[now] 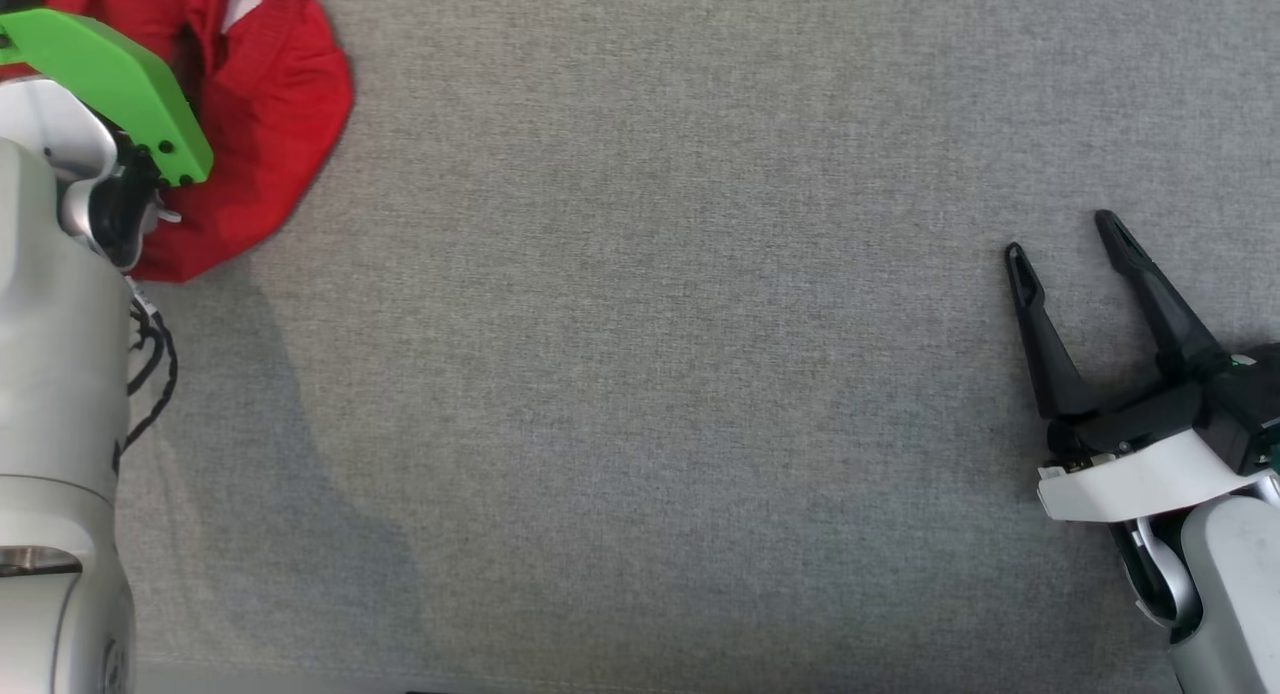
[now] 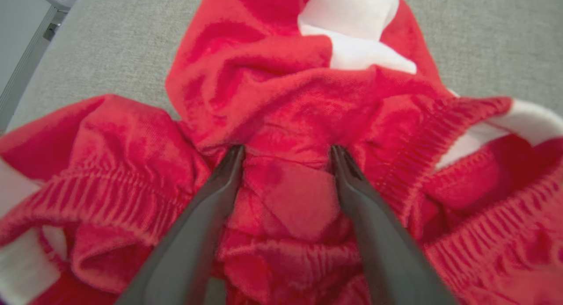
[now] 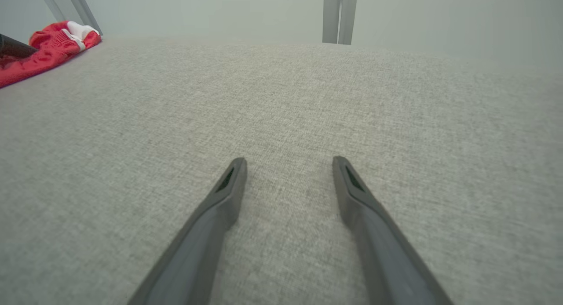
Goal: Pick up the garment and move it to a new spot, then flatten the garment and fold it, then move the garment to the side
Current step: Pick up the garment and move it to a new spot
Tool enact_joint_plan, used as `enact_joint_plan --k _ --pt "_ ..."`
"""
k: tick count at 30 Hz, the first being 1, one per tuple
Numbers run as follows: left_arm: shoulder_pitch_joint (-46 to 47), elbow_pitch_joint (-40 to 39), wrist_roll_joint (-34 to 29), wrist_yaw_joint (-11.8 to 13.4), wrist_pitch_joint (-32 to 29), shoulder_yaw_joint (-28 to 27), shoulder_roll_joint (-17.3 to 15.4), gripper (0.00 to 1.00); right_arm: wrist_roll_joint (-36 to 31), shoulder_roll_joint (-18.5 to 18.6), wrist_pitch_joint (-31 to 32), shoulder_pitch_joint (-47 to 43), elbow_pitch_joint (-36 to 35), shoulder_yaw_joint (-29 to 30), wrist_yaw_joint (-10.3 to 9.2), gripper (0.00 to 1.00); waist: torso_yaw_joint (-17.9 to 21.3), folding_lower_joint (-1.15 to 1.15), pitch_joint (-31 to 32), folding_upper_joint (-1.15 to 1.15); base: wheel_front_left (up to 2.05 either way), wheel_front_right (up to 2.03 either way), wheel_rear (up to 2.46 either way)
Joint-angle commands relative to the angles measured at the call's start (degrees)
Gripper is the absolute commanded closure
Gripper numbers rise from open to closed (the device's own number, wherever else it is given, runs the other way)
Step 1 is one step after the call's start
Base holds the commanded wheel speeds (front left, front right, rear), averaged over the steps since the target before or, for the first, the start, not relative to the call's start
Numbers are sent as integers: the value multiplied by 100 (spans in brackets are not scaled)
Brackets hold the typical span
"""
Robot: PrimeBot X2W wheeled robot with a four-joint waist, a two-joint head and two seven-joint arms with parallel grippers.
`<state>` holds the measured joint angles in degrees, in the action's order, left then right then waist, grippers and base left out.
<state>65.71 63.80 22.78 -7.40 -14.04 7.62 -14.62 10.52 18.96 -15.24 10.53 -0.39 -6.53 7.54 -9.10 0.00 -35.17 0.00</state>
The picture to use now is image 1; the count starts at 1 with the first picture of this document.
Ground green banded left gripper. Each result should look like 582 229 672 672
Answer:
0 8 215 188

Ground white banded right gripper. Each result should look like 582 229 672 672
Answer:
1004 210 1273 524

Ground red shorts with white stripes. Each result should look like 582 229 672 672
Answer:
0 0 356 285

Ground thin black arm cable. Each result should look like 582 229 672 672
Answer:
110 277 182 477

